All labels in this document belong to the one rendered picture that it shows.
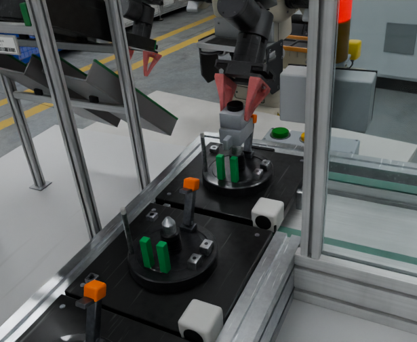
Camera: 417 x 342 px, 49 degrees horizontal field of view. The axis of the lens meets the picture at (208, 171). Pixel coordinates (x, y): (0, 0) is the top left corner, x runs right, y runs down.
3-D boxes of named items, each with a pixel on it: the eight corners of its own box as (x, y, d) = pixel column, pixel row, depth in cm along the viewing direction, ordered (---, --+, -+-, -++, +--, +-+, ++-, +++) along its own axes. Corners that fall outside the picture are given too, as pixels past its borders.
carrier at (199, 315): (152, 210, 87) (142, 153, 81) (272, 239, 77) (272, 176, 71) (66, 300, 69) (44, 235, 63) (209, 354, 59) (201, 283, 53)
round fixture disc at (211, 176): (220, 155, 99) (220, 146, 98) (283, 165, 94) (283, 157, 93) (190, 188, 89) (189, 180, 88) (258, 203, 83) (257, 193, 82)
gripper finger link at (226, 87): (240, 116, 81) (252, 65, 82) (205, 110, 84) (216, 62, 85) (253, 125, 87) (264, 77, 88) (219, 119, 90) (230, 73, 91)
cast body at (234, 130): (232, 128, 91) (230, 95, 88) (253, 131, 90) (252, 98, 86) (214, 148, 85) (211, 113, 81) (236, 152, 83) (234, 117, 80)
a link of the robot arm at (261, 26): (279, 15, 87) (253, 15, 90) (264, -3, 81) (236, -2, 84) (271, 50, 87) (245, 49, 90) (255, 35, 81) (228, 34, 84)
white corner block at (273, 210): (260, 214, 84) (260, 195, 81) (284, 219, 82) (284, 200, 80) (250, 229, 80) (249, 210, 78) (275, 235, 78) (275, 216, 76)
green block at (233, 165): (233, 178, 87) (232, 155, 84) (239, 180, 87) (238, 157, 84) (230, 182, 86) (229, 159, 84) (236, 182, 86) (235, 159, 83)
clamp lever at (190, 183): (185, 221, 76) (189, 176, 74) (196, 224, 75) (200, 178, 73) (174, 226, 73) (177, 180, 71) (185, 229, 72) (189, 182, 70)
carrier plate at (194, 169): (210, 148, 106) (209, 140, 105) (313, 165, 96) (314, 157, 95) (156, 206, 88) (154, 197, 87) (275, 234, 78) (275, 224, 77)
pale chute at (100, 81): (129, 125, 112) (137, 108, 113) (171, 136, 105) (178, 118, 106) (41, 71, 89) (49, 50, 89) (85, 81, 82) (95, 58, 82)
